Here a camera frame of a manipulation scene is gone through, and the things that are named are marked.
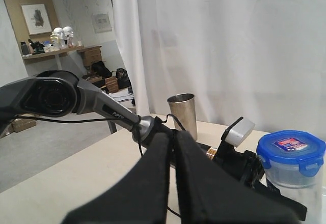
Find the wooden wall shelf desk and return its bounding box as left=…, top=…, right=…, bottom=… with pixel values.
left=22, top=45, right=94, bottom=69

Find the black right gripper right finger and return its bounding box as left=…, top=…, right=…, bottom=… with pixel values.
left=174, top=131, right=299, bottom=223

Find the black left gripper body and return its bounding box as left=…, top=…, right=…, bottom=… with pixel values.
left=212, top=132, right=307, bottom=220

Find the black bag on floor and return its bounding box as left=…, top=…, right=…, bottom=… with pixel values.
left=91, top=61, right=112, bottom=78

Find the white bust figure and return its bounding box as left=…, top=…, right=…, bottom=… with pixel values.
left=53, top=27, right=68, bottom=50
left=63, top=26, right=75, bottom=47

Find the white bust figure right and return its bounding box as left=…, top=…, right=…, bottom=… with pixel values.
left=63, top=26, right=75, bottom=47

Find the cardboard box on floor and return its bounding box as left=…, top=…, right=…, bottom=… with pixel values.
left=12, top=114, right=36, bottom=133

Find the stainless steel tumbler cup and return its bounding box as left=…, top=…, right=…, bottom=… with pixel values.
left=167, top=93, right=198, bottom=140

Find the paper notice on wall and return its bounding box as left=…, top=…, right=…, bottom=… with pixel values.
left=92, top=13, right=112, bottom=33

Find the blue plastic lid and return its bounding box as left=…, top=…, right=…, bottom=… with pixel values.
left=256, top=130, right=325, bottom=177

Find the white backdrop curtain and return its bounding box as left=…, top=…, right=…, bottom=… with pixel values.
left=113, top=0, right=325, bottom=138

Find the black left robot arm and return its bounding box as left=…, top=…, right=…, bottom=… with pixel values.
left=1, top=70, right=307, bottom=223

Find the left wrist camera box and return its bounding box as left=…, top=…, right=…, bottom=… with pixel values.
left=221, top=117, right=255, bottom=147

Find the brown pinboard with picture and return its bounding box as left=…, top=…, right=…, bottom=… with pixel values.
left=4, top=0, right=60, bottom=44

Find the white bust figure left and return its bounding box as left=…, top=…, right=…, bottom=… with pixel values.
left=53, top=27, right=68, bottom=50

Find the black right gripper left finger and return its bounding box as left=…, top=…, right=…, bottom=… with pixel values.
left=62, top=133, right=170, bottom=223

